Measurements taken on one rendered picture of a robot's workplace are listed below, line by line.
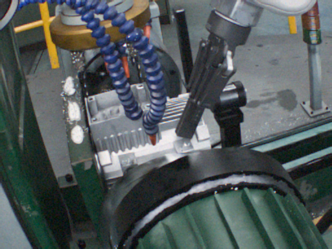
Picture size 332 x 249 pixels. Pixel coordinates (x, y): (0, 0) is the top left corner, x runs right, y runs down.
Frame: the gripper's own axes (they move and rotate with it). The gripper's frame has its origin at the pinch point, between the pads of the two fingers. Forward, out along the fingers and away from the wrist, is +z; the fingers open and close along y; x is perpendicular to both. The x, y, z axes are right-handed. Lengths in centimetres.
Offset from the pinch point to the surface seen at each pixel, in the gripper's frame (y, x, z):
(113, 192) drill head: 17.3, -14.9, 6.1
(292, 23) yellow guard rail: -216, 152, 11
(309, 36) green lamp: -34, 41, -17
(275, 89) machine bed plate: -52, 49, 8
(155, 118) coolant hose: 12.4, -11.1, -4.6
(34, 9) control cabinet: -333, -14, 86
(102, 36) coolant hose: 11.7, -22.6, -14.7
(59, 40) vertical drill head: -0.7, -26.7, -8.5
